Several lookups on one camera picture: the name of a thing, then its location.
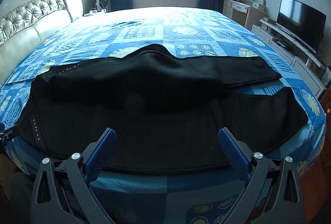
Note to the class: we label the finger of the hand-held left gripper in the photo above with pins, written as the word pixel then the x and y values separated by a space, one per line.
pixel 9 134

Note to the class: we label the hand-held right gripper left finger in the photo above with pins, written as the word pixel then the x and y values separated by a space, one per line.
pixel 102 151

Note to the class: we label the white television stand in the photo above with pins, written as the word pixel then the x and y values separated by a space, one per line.
pixel 300 61

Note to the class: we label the bed with blue patterned sheet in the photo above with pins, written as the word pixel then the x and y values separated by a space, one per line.
pixel 194 32

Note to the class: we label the black television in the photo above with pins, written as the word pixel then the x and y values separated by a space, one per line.
pixel 300 19

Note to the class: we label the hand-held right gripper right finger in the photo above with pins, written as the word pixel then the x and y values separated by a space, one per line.
pixel 232 151

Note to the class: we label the beige tufted leather headboard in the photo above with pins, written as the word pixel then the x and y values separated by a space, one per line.
pixel 31 27

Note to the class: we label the cream dressing table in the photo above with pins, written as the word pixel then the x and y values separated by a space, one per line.
pixel 240 10

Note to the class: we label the white fan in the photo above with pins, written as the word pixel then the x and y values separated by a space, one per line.
pixel 102 1

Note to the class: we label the black set-top box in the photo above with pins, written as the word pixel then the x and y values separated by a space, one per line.
pixel 281 44

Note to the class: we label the black pants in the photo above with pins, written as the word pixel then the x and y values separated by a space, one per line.
pixel 155 79

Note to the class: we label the white power strip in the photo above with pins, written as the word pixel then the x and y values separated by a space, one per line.
pixel 97 12

